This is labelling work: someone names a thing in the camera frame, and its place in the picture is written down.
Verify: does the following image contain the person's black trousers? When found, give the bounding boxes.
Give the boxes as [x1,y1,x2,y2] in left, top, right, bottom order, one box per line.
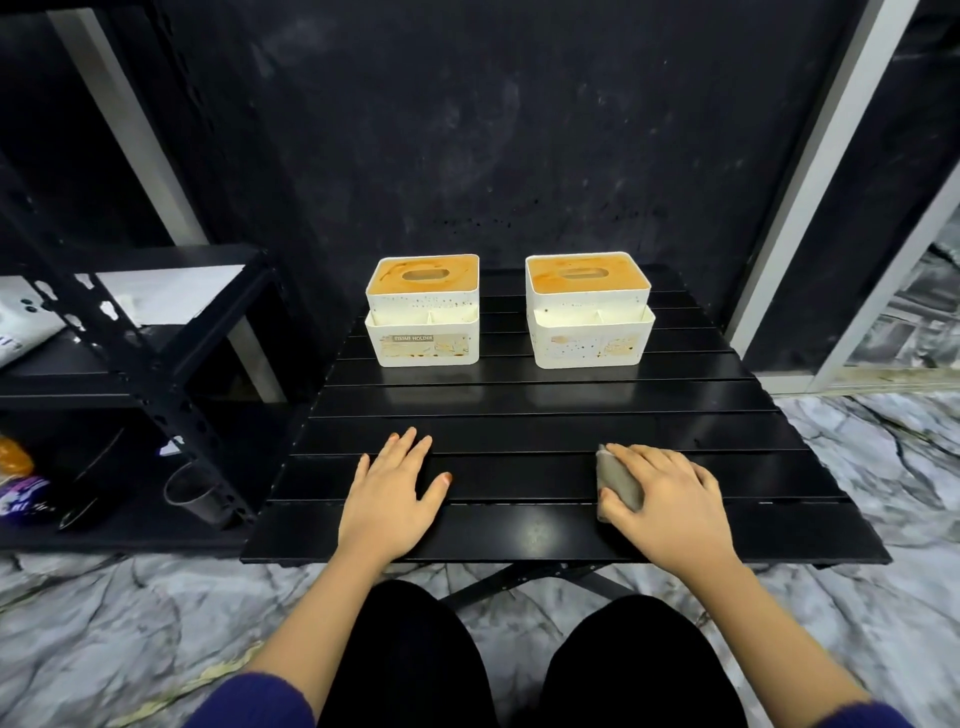
[318,578,748,728]

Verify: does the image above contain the purple snack packet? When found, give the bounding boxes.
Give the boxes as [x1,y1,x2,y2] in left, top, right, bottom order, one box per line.
[0,476,54,523]

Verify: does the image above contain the person's left hand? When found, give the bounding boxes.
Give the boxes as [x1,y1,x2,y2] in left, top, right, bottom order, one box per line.
[337,427,454,564]

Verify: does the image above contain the person's right hand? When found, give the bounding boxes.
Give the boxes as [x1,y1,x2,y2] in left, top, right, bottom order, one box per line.
[596,442,744,583]

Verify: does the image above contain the grey cleaning cloth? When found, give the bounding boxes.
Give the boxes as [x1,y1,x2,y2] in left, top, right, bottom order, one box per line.
[594,444,646,523]

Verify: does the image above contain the person's left forearm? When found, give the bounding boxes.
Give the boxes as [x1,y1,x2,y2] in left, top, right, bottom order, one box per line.
[247,543,410,714]

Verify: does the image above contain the black metal shelf rack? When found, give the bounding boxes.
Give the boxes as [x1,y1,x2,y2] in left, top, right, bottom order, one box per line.
[0,149,301,556]

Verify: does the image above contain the white board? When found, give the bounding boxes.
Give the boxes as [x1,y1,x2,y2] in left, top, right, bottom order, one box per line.
[93,263,249,329]

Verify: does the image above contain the grey metal cup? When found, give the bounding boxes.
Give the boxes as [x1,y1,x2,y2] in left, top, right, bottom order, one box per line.
[163,461,234,530]

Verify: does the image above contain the white door frame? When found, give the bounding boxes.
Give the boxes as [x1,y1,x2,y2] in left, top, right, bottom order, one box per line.
[725,0,960,395]

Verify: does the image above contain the white frame post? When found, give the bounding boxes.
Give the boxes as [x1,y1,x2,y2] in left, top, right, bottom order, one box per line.
[48,7,286,403]

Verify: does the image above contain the black table leg frame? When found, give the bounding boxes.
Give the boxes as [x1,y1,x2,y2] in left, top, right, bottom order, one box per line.
[438,562,639,610]

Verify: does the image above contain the person's purple sweater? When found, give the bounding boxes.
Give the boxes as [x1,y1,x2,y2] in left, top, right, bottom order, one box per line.
[183,671,916,728]

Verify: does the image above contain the person's right forearm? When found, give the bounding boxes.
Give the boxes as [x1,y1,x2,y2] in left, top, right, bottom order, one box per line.
[686,551,875,710]

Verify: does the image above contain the white handheld controller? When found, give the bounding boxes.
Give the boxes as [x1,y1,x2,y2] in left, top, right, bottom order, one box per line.
[0,275,67,369]

